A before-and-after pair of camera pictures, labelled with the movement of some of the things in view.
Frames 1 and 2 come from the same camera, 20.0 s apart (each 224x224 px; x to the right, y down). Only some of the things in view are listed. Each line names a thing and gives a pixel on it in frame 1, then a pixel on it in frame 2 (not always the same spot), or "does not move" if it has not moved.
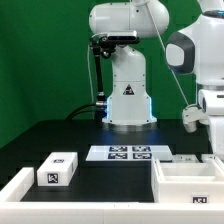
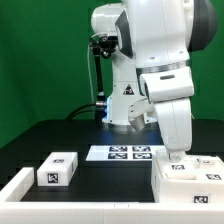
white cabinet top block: (57, 170) does not move
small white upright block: (15, 211) does not move
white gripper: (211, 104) → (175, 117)
